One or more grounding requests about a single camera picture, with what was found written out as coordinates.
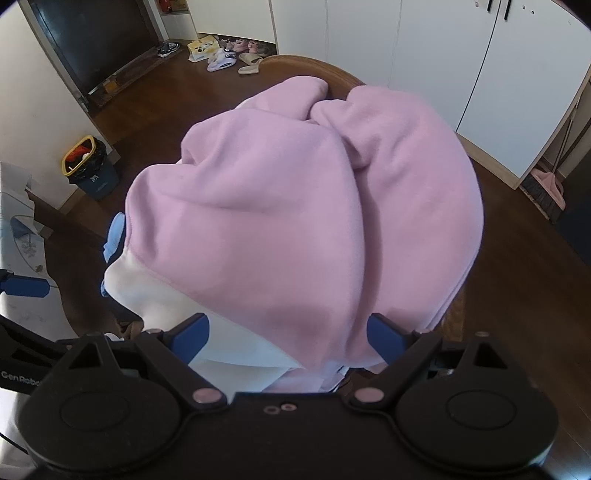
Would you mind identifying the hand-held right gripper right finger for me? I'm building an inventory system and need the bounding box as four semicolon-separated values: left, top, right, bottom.
346;313;522;412

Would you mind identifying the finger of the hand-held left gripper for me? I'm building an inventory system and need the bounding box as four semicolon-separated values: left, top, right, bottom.
0;269;51;298

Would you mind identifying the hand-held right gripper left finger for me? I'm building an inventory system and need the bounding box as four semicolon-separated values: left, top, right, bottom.
56;313;229;413

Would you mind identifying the light blue cloth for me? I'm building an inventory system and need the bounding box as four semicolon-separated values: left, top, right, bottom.
100;211;126;298

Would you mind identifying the pink sweatshirt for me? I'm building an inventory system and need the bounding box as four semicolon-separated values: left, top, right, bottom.
124;75;485;394

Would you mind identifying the blue trash bin yellow rim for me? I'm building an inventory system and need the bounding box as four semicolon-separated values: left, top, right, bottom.
62;135;121;201

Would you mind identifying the pink broom with dustpan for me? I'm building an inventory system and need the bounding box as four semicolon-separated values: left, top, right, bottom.
519;111;578;220

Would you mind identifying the dark door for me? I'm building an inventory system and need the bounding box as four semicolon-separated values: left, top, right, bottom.
28;0;168;112

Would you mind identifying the row of shoes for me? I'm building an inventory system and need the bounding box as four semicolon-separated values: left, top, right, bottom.
206;38;275;77

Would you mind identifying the yellow cartoon box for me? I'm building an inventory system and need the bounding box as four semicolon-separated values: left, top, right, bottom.
187;38;219;64

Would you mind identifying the white shelf unit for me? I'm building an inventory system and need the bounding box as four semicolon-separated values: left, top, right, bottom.
157;0;199;43

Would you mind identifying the white wardrobe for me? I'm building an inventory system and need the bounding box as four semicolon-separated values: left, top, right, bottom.
270;0;591;190

